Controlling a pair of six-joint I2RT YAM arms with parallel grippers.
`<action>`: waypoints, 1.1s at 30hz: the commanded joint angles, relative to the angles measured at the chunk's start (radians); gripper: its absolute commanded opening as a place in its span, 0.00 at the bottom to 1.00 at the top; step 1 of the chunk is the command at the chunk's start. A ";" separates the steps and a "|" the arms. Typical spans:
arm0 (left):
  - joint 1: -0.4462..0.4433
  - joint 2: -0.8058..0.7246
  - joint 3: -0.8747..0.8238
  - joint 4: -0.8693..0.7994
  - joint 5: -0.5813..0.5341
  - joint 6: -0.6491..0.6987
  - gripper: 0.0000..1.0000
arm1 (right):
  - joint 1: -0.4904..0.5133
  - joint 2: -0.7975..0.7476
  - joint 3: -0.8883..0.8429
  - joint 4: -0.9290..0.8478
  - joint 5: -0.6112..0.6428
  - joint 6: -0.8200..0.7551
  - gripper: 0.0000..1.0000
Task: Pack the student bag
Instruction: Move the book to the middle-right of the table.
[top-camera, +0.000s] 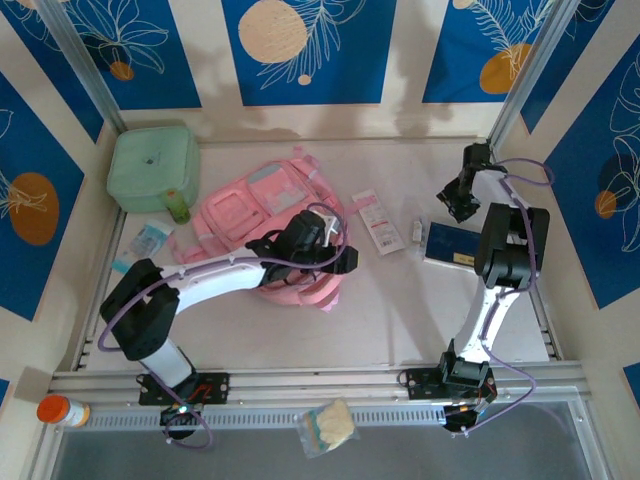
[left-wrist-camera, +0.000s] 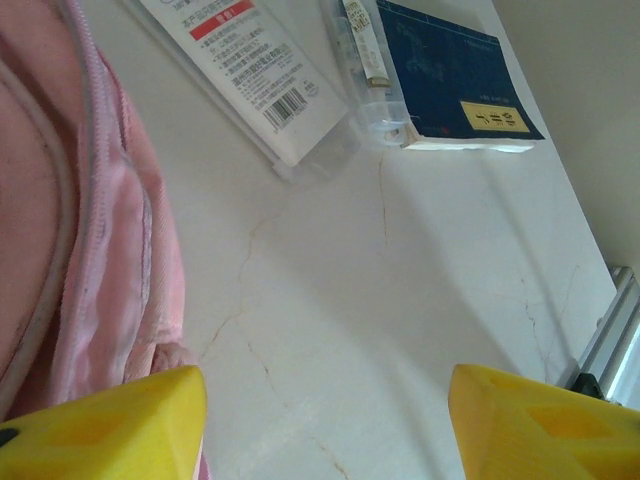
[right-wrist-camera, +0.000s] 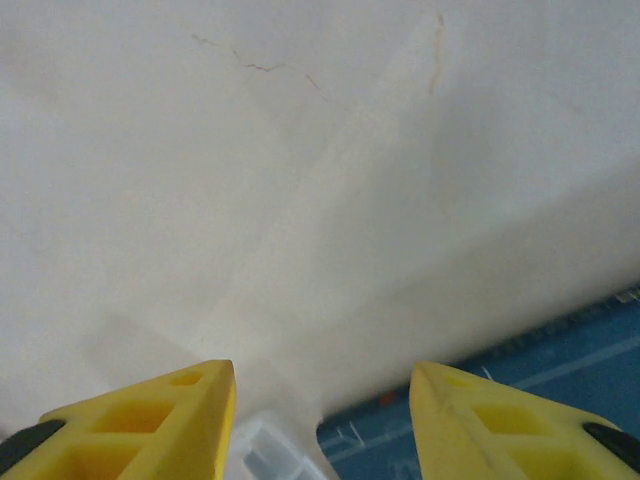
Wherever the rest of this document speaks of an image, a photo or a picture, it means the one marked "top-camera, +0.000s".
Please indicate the dark blue labelled notebook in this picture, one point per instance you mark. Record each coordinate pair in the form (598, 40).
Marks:
(447, 242)

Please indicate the white red paper packet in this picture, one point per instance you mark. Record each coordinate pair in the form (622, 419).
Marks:
(380, 225)

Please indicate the small clear plastic box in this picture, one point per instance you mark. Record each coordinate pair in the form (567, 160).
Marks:
(419, 235)

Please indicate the pink student backpack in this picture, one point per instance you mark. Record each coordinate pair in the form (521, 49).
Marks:
(235, 210)

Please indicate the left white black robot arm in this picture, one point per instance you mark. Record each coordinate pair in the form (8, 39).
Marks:
(215, 277)

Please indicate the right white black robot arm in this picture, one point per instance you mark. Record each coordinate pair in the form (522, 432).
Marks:
(487, 320)

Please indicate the blue tissue pack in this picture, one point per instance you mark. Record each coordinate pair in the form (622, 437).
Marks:
(145, 245)

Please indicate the mint green lunch bag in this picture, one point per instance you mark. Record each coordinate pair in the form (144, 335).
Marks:
(150, 165)

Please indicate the small green bottle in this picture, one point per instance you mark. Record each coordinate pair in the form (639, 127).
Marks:
(177, 210)

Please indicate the bagged snack packet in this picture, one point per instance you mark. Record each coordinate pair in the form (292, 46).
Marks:
(330, 425)

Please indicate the grey glass panel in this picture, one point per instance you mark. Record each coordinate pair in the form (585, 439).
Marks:
(200, 465)

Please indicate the orange capped white bottle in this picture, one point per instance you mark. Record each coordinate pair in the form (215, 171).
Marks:
(60, 410)

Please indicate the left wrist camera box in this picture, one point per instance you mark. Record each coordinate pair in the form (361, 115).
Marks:
(327, 232)

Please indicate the aluminium corner post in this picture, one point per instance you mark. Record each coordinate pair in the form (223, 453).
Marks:
(80, 65)
(525, 70)

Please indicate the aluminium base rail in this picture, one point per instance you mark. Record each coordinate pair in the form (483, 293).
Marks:
(310, 387)

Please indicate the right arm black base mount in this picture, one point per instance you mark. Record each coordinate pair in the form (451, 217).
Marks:
(420, 385)

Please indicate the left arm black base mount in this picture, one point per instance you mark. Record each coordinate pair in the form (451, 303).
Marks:
(215, 387)

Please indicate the aluminium side rail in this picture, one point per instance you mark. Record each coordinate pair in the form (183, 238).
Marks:
(84, 356)
(549, 350)

